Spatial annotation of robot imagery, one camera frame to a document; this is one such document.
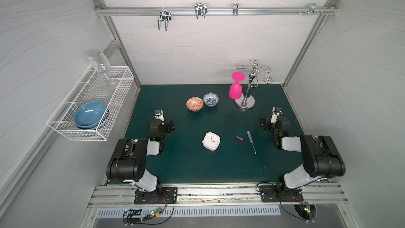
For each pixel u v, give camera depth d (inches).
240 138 36.2
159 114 32.1
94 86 28.2
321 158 17.9
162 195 28.7
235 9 29.0
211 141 34.8
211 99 43.7
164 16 30.8
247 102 43.2
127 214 27.6
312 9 30.1
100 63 28.3
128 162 17.9
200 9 30.1
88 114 24.4
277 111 32.9
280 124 28.9
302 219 26.9
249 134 37.0
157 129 28.0
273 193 28.8
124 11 31.5
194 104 42.4
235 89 36.5
